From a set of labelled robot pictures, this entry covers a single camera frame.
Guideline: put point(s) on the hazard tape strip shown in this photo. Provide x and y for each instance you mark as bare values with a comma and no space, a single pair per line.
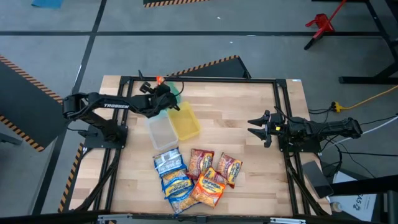
70,179

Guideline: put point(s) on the black desk frame legs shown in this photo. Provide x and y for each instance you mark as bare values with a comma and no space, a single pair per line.
377,76

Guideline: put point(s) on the green plastic container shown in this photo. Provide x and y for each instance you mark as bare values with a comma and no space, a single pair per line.
174,90

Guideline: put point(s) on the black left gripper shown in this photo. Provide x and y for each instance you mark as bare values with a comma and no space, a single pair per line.
158,102

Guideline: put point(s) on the small white label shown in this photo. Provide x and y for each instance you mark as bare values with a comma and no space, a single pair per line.
296,80

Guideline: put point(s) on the blue noodle pack silver back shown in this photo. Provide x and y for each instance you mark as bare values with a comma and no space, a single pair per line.
168,160

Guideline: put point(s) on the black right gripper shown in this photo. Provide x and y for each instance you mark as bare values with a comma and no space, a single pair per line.
278,129

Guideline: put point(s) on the triangular black hazard-striped mat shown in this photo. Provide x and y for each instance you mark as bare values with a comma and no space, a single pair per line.
224,70

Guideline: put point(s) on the black bar silver brackets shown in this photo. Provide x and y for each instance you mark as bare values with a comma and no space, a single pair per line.
199,219

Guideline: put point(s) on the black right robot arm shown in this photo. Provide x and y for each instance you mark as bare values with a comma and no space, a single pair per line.
326,127

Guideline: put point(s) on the large black hazard-striped mat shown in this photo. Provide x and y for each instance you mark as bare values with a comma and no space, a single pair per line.
25,102

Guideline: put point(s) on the clear plastic container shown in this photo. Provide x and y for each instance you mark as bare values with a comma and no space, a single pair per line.
161,133

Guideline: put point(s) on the small black hazard-striped mat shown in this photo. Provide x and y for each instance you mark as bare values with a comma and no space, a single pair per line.
161,2

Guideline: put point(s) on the blue floor mat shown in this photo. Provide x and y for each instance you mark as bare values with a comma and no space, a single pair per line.
46,3

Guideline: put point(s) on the small bottle with cap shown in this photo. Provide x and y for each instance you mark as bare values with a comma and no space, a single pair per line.
335,207

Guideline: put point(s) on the red floor stand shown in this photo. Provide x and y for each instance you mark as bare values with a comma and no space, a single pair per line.
321,23

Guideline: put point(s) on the blue Maruchan noodle pack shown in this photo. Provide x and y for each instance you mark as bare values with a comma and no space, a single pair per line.
177,185
182,206

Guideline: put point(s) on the black flat phone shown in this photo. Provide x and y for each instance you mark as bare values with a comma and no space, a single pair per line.
317,179

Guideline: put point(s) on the yellow plastic container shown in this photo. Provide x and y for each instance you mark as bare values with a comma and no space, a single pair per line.
185,123

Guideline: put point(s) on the black horizontal beam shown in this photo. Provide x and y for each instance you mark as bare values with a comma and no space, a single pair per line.
367,185

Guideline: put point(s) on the orange Maruchan noodle pack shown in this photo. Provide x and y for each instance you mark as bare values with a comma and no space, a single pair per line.
207,190
160,81

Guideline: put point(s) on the black aluminium table frame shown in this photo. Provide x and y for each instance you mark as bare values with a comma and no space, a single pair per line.
217,79

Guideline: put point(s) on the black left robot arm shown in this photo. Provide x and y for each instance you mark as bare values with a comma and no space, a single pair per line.
116,105

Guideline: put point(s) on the white printed paper box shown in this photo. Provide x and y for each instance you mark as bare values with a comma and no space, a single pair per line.
357,205

